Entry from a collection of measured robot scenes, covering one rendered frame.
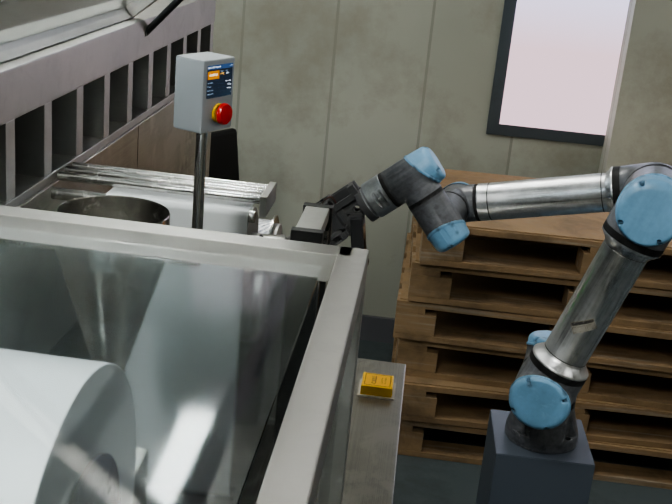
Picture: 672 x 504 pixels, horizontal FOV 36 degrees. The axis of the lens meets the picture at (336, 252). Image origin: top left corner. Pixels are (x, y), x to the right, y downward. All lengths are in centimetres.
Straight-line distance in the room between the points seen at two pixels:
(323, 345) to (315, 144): 381
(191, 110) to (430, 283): 233
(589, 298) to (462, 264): 170
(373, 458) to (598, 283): 55
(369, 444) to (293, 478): 149
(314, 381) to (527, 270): 292
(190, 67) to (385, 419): 105
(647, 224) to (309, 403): 122
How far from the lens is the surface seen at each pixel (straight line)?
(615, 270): 192
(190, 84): 142
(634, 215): 187
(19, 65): 162
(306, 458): 65
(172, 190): 174
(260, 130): 462
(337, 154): 460
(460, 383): 384
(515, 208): 206
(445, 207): 197
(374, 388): 230
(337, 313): 87
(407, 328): 374
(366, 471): 203
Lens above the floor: 193
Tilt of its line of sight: 19 degrees down
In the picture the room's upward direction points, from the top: 6 degrees clockwise
